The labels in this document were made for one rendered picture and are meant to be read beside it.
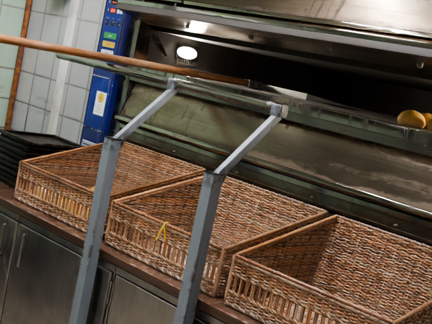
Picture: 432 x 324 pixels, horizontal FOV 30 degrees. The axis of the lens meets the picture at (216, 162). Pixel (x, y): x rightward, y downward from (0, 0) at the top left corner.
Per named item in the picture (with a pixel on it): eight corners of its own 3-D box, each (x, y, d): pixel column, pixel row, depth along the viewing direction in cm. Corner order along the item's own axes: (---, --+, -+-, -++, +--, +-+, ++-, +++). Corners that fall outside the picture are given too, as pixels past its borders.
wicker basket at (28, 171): (107, 200, 351) (119, 138, 348) (195, 238, 313) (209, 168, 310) (9, 197, 316) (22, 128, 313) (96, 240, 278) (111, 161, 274)
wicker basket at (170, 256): (201, 241, 310) (216, 171, 306) (314, 290, 271) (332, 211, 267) (100, 242, 275) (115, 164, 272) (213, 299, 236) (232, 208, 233)
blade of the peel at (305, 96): (305, 99, 343) (306, 93, 342) (216, 80, 381) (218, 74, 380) (355, 108, 368) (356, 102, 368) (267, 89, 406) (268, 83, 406)
